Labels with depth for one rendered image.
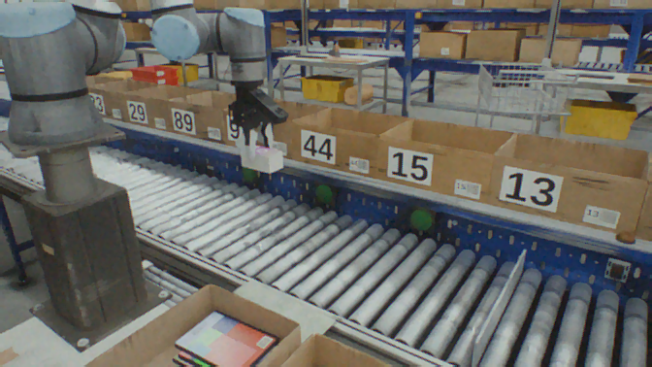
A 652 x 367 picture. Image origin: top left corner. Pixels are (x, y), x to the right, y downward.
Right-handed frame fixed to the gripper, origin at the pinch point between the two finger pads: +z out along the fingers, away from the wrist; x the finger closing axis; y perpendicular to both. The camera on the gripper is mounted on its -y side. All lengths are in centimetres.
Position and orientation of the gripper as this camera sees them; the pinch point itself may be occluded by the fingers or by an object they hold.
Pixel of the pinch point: (261, 155)
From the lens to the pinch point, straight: 119.7
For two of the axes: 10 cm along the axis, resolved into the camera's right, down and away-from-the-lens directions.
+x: -5.7, 3.3, -7.5
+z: 0.2, 9.2, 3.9
